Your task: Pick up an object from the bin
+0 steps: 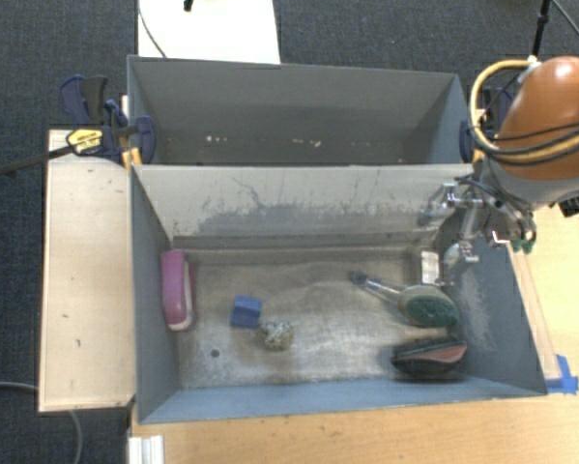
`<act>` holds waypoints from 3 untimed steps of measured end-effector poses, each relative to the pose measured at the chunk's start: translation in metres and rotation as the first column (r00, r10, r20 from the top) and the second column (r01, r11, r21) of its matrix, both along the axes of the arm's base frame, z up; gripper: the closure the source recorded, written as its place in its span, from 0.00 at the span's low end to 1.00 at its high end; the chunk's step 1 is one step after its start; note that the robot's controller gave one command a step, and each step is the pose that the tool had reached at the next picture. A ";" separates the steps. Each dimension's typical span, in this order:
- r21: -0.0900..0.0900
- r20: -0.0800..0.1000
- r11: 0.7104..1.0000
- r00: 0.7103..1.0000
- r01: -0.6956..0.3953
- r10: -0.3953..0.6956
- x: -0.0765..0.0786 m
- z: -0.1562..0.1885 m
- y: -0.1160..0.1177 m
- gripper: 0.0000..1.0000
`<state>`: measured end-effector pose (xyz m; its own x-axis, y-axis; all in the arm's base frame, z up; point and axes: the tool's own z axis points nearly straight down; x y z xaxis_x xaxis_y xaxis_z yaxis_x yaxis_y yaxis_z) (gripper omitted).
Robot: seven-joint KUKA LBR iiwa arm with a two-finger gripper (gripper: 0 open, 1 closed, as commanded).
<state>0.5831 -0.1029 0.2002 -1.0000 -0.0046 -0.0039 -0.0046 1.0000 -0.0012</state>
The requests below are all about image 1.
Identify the clear plastic block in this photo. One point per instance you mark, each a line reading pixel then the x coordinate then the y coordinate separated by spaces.
pixel 429 266

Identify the pink and white stapler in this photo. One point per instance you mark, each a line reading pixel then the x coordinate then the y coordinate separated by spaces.
pixel 175 288

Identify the black cylinder on white bracket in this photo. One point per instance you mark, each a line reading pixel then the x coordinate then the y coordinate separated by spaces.
pixel 575 206

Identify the blue block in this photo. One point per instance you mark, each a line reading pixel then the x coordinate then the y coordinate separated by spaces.
pixel 245 311

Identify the speckled beige ball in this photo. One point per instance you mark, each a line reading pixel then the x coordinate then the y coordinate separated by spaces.
pixel 277 335

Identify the black and red-brown brush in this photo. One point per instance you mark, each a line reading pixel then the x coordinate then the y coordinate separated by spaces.
pixel 429 358

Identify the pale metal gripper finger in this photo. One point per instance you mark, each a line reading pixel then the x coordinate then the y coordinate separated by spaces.
pixel 458 253
pixel 441 203

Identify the pale wood board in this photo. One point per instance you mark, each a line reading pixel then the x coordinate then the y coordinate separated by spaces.
pixel 86 278

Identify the grey metal bin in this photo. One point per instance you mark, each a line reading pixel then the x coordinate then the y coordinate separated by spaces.
pixel 318 201

